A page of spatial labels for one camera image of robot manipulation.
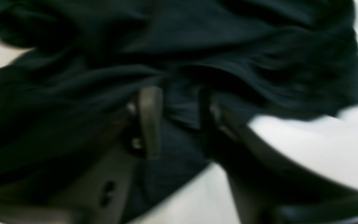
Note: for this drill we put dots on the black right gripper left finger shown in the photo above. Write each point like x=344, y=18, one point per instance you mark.
x=90, y=187

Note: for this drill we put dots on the black t-shirt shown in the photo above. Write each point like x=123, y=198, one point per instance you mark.
x=295, y=59

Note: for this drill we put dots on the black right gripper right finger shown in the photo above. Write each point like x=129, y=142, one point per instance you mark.
x=268, y=187

